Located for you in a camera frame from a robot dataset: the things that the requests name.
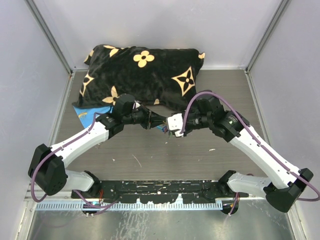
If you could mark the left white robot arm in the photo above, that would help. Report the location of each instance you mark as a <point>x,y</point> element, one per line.
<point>48,167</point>

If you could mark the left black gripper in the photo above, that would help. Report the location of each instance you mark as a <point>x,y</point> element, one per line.
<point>151,119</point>

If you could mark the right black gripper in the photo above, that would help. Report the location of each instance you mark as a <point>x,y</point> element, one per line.
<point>186,131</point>

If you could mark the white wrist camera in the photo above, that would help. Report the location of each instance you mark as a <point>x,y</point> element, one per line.
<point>176,124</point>
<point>136,104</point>

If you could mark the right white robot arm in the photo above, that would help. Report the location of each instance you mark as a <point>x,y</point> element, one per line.
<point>284,182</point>

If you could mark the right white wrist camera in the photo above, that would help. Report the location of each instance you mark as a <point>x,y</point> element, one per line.
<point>176,124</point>

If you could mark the blue cartoon cloth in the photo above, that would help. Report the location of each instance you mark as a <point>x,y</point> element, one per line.
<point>86,115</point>

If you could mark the black floral plush pillow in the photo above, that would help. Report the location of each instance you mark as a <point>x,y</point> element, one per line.
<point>153,76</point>

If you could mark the white slotted cable duct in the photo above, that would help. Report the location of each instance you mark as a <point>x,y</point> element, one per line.
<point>178,205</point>

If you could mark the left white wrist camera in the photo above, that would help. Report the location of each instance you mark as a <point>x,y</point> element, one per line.
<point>136,104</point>

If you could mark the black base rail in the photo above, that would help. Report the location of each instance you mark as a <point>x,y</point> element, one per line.
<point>161,191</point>

